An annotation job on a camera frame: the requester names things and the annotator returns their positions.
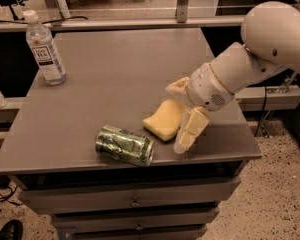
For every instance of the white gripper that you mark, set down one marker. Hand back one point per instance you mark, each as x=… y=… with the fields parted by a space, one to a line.
x=206 y=89

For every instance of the yellow sponge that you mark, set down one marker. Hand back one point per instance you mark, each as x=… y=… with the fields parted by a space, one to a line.
x=165 y=121

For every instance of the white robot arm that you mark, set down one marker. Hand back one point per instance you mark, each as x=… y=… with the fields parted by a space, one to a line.
x=270 y=44

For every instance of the crushed green soda can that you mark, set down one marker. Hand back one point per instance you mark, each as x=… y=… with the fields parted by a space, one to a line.
x=124 y=146

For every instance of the grey drawer cabinet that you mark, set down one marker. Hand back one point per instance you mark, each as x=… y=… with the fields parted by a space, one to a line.
x=119 y=78

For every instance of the top drawer knob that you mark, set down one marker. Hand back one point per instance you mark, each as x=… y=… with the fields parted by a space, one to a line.
x=135 y=203

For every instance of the drawer knob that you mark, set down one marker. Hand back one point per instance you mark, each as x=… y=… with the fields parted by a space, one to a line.
x=135 y=203
x=139 y=227

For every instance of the clear plastic water bottle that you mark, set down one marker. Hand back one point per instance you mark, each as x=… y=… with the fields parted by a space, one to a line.
x=40 y=41

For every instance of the black shoe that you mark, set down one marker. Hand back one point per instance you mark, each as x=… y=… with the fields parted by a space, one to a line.
x=12 y=230

